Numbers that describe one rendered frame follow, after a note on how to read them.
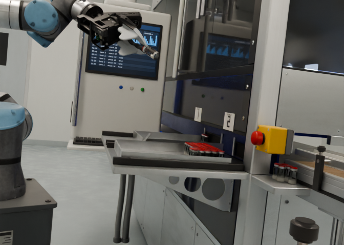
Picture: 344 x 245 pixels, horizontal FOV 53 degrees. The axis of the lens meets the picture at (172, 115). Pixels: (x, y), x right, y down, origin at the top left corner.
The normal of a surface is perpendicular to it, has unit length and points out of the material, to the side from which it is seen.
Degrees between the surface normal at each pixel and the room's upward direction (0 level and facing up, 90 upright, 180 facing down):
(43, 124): 90
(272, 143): 90
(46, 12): 90
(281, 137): 90
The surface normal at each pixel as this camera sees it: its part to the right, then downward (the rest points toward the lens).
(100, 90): 0.24, 0.07
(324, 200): -0.96, -0.09
